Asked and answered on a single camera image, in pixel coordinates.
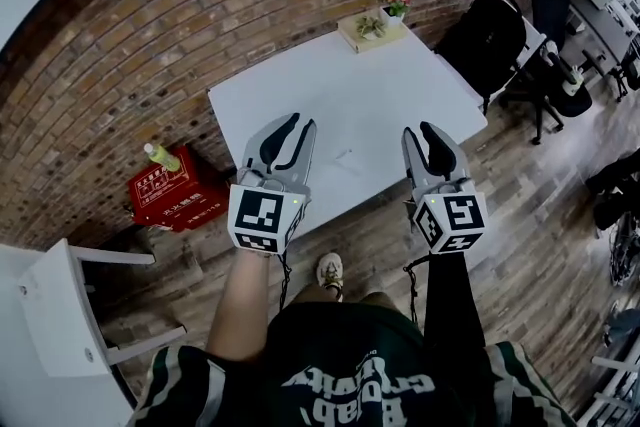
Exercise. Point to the green drink bottle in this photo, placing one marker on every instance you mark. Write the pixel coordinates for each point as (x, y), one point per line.
(162, 157)

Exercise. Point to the small white side table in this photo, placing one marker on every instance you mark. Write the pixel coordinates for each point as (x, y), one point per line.
(60, 310)

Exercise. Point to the small green succulent pot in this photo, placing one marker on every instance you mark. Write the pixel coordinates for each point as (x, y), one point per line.
(371, 27)

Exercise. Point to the black mesh office chair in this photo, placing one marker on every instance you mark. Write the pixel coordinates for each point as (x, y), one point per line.
(631, 75)

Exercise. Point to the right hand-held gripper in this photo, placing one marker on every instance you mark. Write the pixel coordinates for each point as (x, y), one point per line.
(462, 215)

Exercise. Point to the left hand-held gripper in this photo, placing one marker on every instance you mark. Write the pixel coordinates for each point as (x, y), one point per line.
(255, 215)

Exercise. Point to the green striped jersey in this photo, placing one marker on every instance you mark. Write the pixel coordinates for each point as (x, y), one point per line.
(345, 365)

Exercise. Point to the red fire equipment box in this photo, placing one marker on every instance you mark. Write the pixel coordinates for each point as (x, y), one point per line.
(185, 200)

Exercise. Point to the pink flower pot plant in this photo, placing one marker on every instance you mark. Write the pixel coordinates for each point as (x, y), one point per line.
(397, 7)

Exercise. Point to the black backpack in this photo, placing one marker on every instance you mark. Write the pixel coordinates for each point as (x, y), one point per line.
(480, 45)

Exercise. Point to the white cup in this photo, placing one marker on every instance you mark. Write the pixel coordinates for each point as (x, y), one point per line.
(571, 82)

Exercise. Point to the person's right forearm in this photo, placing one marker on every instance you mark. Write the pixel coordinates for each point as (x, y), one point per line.
(452, 300)

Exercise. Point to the person's white shoe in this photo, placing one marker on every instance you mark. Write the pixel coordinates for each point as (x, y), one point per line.
(330, 272)

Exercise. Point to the dark grey desk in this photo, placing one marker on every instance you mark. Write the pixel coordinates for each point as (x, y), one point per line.
(600, 30)

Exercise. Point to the white wooden chair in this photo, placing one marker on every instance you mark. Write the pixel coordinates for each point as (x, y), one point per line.
(530, 45)

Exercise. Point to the white metal frame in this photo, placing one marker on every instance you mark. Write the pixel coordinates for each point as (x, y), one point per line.
(615, 390)

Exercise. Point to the person's left forearm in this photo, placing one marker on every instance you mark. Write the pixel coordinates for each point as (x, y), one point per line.
(240, 310)

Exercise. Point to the white square table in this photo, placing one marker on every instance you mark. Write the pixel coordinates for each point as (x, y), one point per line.
(350, 90)

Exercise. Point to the light wooden tray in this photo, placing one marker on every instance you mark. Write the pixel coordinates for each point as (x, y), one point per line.
(395, 39)

